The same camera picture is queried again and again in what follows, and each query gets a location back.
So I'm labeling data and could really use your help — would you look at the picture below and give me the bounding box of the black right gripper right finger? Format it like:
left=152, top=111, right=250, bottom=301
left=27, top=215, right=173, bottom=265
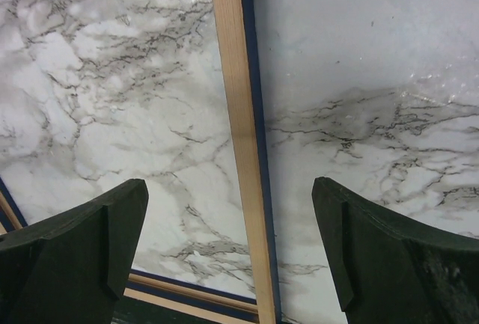
left=311, top=177, right=478, bottom=323

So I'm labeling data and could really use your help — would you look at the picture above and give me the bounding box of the blue wooden picture frame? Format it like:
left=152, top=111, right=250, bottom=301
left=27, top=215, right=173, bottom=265
left=1, top=0, right=281, bottom=323

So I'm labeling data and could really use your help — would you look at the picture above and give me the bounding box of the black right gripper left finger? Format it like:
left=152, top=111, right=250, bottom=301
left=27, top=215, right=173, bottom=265
left=1, top=179, right=149, bottom=323

